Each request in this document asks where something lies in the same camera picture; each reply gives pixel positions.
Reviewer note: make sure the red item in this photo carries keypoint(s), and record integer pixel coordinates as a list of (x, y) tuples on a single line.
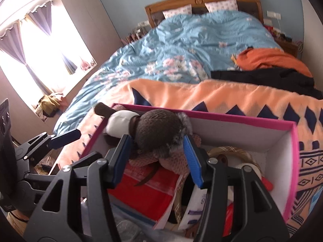
[(151, 202)]

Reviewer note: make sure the patterned white pillow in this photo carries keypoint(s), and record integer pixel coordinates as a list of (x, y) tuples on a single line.
[(185, 10), (222, 5)]

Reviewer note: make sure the left patterned white pillow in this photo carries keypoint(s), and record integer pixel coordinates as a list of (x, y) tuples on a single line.
[(185, 10)]

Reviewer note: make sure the white purple tube package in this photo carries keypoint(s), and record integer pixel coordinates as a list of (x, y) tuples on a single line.
[(194, 209)]

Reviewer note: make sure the red plastic toy pieces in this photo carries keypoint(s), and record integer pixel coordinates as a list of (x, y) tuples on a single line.
[(260, 205)]

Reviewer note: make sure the light blue floral duvet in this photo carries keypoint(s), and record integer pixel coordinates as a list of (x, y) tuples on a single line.
[(182, 48)]

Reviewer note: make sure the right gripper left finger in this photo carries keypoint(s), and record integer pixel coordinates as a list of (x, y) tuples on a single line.
[(104, 174)]

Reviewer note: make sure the orange navy patterned blanket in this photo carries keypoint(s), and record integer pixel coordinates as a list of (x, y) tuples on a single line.
[(222, 97)]

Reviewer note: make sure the orange garment on bed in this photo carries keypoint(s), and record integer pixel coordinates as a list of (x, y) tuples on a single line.
[(263, 58)]

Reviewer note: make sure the nightstand clutter left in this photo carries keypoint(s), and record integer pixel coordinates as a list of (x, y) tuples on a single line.
[(137, 32)]

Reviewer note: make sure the white wall socket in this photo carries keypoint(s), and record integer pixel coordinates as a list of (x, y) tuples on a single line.
[(274, 15)]

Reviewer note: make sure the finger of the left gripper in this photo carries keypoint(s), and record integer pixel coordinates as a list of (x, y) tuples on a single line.
[(78, 169), (50, 143)]

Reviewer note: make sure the pink cardboard storage box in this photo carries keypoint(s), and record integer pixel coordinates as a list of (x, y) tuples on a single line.
[(249, 148)]

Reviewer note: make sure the right patterned white pillow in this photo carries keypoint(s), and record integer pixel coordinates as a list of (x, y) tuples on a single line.
[(222, 5)]

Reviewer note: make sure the wooden nightstand right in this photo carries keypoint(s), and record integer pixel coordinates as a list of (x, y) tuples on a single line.
[(286, 43)]

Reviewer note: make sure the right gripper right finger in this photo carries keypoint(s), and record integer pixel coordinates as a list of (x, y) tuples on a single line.
[(208, 174)]

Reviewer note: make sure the black garment on bed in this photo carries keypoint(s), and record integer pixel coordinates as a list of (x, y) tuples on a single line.
[(276, 77)]

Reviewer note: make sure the brown grey plush toy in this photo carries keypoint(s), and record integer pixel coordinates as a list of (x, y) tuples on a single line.
[(159, 132)]

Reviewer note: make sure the pink crochet plush bunny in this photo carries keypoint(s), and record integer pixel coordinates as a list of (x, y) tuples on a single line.
[(170, 157)]

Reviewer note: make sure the wooden bed headboard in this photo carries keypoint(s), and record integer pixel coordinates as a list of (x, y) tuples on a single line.
[(155, 11)]

